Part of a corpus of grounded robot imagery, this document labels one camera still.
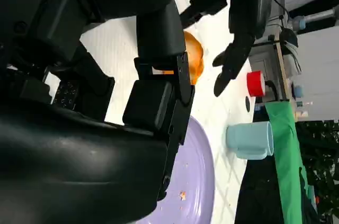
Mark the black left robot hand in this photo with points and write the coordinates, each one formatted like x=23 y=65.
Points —
x=250 y=1

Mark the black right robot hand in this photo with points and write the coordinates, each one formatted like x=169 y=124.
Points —
x=66 y=155

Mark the orange white toy bread roll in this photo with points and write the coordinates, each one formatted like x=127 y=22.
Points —
x=195 y=54

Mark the grey background machine box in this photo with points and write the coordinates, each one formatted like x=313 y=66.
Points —
x=262 y=62

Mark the red cylinder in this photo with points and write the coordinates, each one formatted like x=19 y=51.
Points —
x=255 y=83

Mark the small orange crumb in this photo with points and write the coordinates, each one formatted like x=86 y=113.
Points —
x=182 y=195

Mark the lilac plate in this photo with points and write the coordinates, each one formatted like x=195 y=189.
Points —
x=196 y=171

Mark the pale green mug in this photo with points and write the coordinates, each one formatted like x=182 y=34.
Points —
x=246 y=136

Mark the green cloth on background table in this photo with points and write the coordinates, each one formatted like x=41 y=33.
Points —
x=286 y=155

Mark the dark green plant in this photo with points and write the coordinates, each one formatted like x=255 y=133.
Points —
x=321 y=155

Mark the wooden post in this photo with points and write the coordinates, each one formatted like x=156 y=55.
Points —
x=282 y=70

